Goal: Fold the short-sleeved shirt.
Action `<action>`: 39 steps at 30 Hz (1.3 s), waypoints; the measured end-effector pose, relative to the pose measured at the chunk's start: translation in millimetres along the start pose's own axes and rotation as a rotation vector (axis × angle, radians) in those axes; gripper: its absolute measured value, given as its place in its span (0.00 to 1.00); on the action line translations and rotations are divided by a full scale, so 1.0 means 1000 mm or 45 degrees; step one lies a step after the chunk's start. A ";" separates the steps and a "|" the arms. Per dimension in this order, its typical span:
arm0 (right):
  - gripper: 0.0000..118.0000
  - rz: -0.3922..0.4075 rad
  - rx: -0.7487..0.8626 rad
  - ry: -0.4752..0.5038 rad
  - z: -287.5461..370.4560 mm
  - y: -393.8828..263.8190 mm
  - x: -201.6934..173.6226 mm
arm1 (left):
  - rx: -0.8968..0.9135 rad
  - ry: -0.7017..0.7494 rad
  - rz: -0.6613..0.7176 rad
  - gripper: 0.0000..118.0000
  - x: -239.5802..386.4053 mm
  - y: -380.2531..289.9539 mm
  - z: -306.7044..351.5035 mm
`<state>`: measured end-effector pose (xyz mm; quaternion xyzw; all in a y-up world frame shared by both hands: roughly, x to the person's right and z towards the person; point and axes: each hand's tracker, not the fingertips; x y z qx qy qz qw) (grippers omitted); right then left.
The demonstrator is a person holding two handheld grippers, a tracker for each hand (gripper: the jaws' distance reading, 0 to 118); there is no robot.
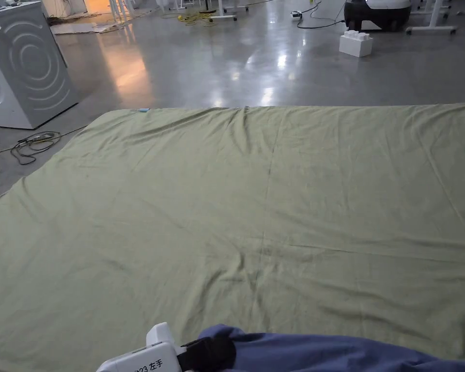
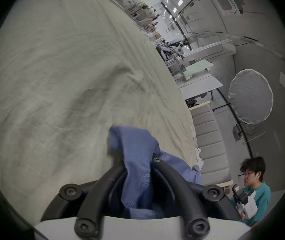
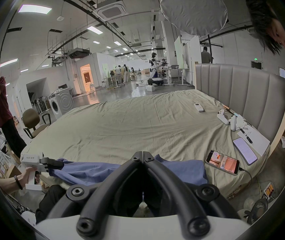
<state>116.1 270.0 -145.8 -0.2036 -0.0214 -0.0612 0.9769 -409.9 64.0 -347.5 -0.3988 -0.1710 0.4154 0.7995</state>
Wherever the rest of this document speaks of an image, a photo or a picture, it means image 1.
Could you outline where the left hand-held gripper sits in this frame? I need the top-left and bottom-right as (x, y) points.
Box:
(96, 322), (237, 372)

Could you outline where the dark blue shirt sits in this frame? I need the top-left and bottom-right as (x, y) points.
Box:
(199, 325), (465, 372)

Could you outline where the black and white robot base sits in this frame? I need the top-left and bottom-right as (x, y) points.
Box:
(343, 0), (412, 32)

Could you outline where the bed with pale green sheet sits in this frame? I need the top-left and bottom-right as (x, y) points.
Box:
(0, 102), (465, 372)

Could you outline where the white block-shaped box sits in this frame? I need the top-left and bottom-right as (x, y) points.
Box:
(339, 30), (374, 59)

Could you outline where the white washing machine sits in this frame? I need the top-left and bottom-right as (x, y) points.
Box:
(0, 0), (80, 130)

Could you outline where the black cable on floor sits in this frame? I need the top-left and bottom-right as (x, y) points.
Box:
(10, 131), (62, 166)

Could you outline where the yellow cable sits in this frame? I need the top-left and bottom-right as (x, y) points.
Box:
(162, 11), (226, 28)

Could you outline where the white table frame on wheels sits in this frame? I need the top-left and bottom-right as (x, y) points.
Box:
(405, 0), (458, 36)

